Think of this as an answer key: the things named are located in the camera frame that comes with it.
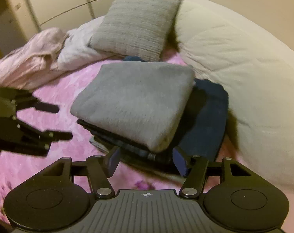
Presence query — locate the grey sweater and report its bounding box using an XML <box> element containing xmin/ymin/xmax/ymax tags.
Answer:
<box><xmin>71</xmin><ymin>61</ymin><xmax>194</xmax><ymax>153</ymax></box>

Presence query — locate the pink quilt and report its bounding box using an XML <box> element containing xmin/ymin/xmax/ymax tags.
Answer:
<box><xmin>0</xmin><ymin>27</ymin><xmax>67</xmax><ymax>90</ymax></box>

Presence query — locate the folded dark clothes stack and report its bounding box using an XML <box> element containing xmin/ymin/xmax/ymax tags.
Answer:
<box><xmin>77</xmin><ymin>57</ymin><xmax>229</xmax><ymax>175</ymax></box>

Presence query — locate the pink rose bed blanket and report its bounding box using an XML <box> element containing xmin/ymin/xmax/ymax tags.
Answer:
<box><xmin>0</xmin><ymin>50</ymin><xmax>294</xmax><ymax>228</ymax></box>

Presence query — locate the striped white duvet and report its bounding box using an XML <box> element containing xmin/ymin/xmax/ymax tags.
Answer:
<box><xmin>57</xmin><ymin>16</ymin><xmax>115</xmax><ymax>71</ymax></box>

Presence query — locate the grey textured pillow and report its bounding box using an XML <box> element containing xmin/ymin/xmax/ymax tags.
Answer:
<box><xmin>89</xmin><ymin>0</ymin><xmax>182</xmax><ymax>62</ymax></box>

